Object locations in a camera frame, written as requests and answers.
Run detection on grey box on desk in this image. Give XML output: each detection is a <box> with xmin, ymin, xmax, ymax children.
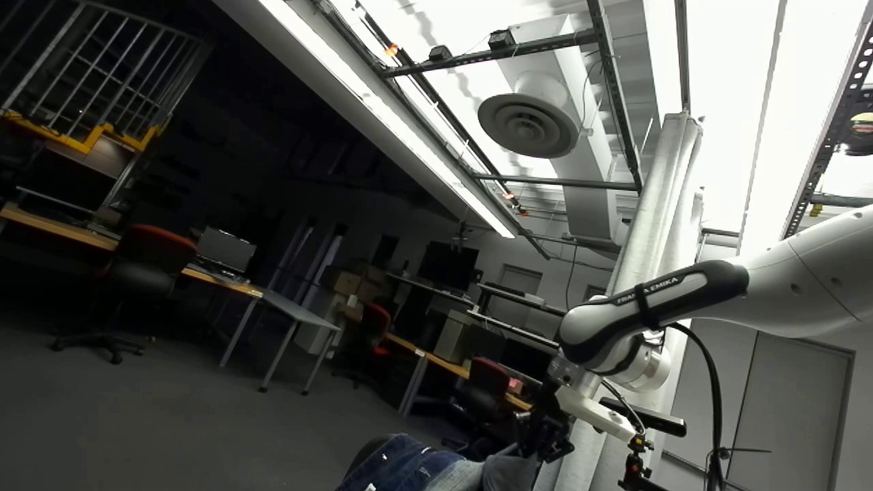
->
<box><xmin>193</xmin><ymin>223</ymin><xmax>259</xmax><ymax>279</ymax></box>

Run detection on small red office chair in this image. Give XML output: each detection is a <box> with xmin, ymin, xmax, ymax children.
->
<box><xmin>361</xmin><ymin>300</ymin><xmax>399</xmax><ymax>369</ymax></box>

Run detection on black ceiling truss bar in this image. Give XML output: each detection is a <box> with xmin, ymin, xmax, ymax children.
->
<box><xmin>379</xmin><ymin>25</ymin><xmax>607</xmax><ymax>81</ymax></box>

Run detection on white window grid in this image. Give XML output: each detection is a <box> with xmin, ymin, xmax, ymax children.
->
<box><xmin>0</xmin><ymin>0</ymin><xmax>211</xmax><ymax>145</ymax></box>

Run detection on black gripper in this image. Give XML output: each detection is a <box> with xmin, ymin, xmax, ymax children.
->
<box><xmin>514</xmin><ymin>407</ymin><xmax>580</xmax><ymax>463</ymax></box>

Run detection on perforated metal ceiling rail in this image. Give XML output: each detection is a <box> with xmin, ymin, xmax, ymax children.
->
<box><xmin>780</xmin><ymin>17</ymin><xmax>873</xmax><ymax>240</ymax></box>

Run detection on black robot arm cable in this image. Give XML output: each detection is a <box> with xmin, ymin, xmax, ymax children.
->
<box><xmin>670</xmin><ymin>323</ymin><xmax>732</xmax><ymax>491</ymax></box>

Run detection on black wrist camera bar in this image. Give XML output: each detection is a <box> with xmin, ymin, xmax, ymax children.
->
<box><xmin>599</xmin><ymin>396</ymin><xmax>691</xmax><ymax>439</ymax></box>

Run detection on black office chair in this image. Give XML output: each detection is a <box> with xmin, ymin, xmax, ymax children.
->
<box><xmin>49</xmin><ymin>220</ymin><xmax>200</xmax><ymax>369</ymax></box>

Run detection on bright ceiling light panel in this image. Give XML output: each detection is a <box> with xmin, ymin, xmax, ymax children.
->
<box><xmin>680</xmin><ymin>0</ymin><xmax>798</xmax><ymax>240</ymax></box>

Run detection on black computer monitor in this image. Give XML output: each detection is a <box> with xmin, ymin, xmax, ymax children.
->
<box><xmin>416</xmin><ymin>237</ymin><xmax>483</xmax><ymax>294</ymax></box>

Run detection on blue denim jeans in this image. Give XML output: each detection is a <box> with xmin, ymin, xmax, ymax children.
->
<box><xmin>335</xmin><ymin>432</ymin><xmax>548</xmax><ymax>491</ymax></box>

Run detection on yellow-edged desk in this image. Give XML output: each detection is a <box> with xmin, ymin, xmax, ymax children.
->
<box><xmin>379</xmin><ymin>330</ymin><xmax>535</xmax><ymax>418</ymax></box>

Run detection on long fluorescent ceiling light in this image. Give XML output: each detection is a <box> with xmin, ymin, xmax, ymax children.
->
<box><xmin>252</xmin><ymin>0</ymin><xmax>524</xmax><ymax>244</ymax></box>

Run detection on black clamp with red knob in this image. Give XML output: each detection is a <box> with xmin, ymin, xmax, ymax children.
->
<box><xmin>618</xmin><ymin>433</ymin><xmax>670</xmax><ymax>491</ymax></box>

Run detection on round ceiling air diffuser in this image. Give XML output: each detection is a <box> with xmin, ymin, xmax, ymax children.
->
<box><xmin>474</xmin><ymin>90</ymin><xmax>582</xmax><ymax>160</ymax></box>

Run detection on red cushioned office chair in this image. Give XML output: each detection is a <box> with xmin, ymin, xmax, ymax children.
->
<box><xmin>457</xmin><ymin>354</ymin><xmax>524</xmax><ymax>432</ymax></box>

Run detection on beige computer box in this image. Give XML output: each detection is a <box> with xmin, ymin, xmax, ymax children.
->
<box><xmin>432</xmin><ymin>308</ymin><xmax>479</xmax><ymax>364</ymax></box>

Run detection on grey door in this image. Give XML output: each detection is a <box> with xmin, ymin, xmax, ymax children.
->
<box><xmin>723</xmin><ymin>330</ymin><xmax>861</xmax><ymax>491</ymax></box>

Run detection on yellow metal rack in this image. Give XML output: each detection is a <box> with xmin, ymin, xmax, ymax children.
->
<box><xmin>0</xmin><ymin>107</ymin><xmax>165</xmax><ymax>158</ymax></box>

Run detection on white ceiling duct pipe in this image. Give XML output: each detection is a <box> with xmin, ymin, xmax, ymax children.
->
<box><xmin>607</xmin><ymin>113</ymin><xmax>710</xmax><ymax>294</ymax></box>

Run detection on long wood-edged desk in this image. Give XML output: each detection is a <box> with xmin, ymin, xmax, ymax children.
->
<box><xmin>0</xmin><ymin>200</ymin><xmax>345</xmax><ymax>396</ymax></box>

